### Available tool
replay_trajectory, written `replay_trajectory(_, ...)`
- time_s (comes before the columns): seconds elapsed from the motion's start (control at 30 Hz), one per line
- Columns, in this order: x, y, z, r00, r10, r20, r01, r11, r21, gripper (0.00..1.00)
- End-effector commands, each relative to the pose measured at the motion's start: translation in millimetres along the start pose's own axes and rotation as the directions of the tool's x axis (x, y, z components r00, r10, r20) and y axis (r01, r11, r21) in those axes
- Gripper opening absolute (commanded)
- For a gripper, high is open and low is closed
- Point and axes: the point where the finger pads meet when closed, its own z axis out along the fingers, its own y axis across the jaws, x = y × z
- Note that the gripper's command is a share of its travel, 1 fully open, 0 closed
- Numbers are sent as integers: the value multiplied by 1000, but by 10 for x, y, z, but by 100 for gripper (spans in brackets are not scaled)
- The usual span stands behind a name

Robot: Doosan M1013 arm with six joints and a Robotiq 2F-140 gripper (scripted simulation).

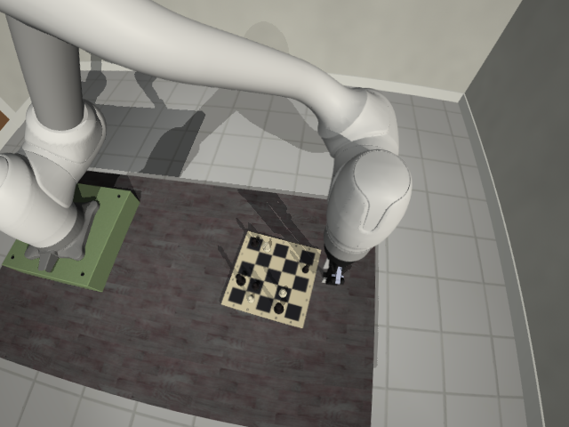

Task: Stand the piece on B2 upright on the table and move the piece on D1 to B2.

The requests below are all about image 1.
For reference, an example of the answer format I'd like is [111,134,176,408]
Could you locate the cream and black chessboard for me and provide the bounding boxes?
[221,231,321,328]

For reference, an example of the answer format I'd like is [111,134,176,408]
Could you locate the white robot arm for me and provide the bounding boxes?
[0,0,413,273]

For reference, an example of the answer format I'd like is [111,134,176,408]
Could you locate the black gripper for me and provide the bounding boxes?
[322,245,353,286]

